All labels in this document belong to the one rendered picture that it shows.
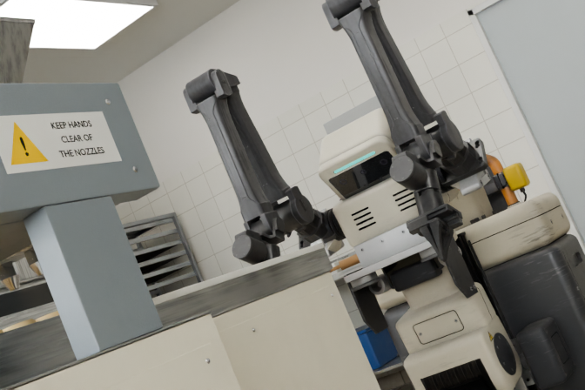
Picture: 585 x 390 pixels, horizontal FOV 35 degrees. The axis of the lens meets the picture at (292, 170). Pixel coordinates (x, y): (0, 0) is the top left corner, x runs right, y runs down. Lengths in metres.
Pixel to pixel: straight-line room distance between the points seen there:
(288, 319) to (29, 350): 0.65
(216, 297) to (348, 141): 0.77
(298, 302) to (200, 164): 5.45
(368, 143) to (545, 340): 0.63
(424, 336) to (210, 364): 1.16
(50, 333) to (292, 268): 0.71
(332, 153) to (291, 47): 4.46
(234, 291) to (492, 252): 0.99
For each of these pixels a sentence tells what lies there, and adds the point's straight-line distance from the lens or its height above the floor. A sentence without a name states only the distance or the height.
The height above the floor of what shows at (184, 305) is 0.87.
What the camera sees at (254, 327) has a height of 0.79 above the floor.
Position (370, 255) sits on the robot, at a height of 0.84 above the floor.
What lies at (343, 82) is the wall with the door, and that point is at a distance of 6.51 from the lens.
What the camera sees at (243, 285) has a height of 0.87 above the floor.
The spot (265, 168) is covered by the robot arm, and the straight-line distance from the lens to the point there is 2.30.
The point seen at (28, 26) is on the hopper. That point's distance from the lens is 1.39.
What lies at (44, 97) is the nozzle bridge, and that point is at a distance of 1.20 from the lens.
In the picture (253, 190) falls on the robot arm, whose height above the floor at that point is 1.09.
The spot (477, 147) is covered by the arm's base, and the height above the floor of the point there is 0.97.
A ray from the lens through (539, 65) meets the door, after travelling 6.03.
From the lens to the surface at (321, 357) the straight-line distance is 1.81.
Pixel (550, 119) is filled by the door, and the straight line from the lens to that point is 6.02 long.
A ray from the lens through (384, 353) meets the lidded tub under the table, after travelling 6.07.
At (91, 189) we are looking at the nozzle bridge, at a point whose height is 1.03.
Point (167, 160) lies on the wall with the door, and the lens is 7.40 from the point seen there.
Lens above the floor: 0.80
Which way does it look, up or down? 8 degrees up
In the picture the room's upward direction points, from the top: 23 degrees counter-clockwise
